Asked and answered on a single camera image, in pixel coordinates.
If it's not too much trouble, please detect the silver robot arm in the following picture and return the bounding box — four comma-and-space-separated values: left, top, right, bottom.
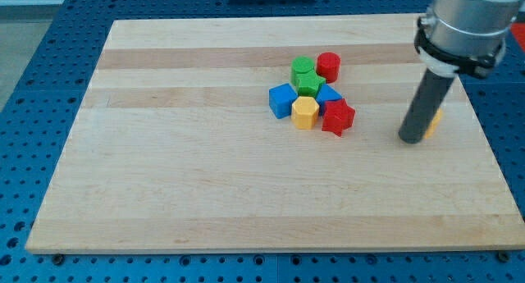
414, 0, 524, 79

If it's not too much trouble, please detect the wooden board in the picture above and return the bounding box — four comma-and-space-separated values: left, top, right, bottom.
25, 14, 524, 254

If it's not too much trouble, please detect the blue cube block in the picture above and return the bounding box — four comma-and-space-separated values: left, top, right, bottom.
268, 84, 298, 119

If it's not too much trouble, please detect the yellow hexagon block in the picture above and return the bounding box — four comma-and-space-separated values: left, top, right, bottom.
291, 96, 320, 130

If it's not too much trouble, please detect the green star block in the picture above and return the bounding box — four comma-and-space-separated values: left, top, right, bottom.
296, 70, 326, 98

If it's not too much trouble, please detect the blue triangular block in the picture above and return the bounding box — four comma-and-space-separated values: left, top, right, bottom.
316, 84, 342, 116

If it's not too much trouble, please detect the red star block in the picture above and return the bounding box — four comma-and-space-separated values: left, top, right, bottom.
322, 98, 356, 137

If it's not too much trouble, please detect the green cylinder block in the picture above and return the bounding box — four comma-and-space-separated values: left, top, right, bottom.
290, 56, 315, 86

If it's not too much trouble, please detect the red cylinder block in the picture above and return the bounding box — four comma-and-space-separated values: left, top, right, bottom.
316, 52, 341, 84

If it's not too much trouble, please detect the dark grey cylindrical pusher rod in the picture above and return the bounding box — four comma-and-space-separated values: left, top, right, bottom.
398, 69, 454, 144

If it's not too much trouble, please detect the yellow block behind rod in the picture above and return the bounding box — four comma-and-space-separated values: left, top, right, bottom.
423, 108, 443, 139

